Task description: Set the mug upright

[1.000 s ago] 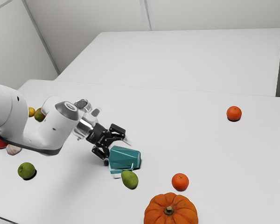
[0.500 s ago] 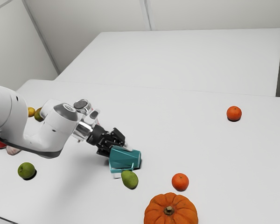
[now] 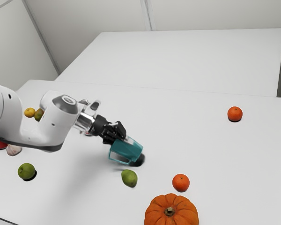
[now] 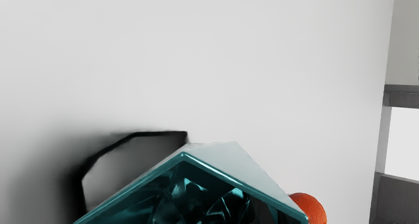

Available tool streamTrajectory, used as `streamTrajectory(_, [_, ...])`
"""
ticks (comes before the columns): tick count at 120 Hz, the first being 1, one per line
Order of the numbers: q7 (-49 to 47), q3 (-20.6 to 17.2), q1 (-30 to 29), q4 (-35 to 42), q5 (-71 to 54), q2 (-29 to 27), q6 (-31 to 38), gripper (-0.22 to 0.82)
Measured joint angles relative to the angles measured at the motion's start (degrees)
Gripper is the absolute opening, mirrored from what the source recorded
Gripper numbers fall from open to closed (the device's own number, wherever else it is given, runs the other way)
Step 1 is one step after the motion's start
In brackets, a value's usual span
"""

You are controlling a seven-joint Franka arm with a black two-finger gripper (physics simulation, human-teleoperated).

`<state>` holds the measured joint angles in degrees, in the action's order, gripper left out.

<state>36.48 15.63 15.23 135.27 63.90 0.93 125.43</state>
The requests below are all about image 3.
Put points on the white garlic bulb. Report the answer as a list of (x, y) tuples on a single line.
[(13, 150)]

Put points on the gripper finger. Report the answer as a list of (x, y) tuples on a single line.
[(130, 140)]

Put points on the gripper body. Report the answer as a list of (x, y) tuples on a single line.
[(103, 126)]

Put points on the orange pumpkin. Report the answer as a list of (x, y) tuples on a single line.
[(171, 209)]

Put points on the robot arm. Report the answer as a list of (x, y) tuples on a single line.
[(49, 124)]

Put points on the green pear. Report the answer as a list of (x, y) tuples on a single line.
[(129, 178)]

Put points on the orange mandarin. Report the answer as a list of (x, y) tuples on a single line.
[(181, 182), (234, 113)]

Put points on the green apple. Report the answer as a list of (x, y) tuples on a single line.
[(26, 171)]

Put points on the teal faceted mug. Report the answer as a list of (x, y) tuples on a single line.
[(125, 150)]

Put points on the yellow lemon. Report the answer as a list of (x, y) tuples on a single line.
[(29, 112)]

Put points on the green orange mango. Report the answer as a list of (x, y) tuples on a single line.
[(38, 114)]

